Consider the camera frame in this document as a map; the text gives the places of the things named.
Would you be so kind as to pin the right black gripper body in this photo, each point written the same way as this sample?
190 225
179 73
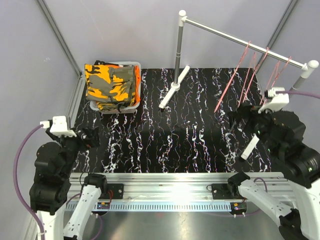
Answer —
247 111

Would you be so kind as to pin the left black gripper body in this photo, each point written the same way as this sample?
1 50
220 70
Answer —
90 141

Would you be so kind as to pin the camouflage orange trousers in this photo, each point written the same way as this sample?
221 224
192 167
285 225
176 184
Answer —
110 85

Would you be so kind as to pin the pink hanger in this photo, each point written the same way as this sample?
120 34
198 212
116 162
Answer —
276 73
232 77
253 67

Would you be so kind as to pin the black white patterned trousers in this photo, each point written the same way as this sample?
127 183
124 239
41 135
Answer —
99 62

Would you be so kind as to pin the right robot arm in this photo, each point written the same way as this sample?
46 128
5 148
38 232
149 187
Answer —
282 132

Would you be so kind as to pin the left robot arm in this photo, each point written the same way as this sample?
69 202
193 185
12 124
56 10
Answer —
49 192

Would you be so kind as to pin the white plastic laundry basket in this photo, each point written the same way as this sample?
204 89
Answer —
117 110

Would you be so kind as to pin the black marble pattern mat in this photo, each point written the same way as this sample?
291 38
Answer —
185 137

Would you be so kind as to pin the silver clothes rack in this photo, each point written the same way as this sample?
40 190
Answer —
306 68

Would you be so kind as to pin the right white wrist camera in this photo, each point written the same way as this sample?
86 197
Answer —
276 100

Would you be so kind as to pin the aluminium rail frame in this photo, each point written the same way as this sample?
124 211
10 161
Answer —
178 192

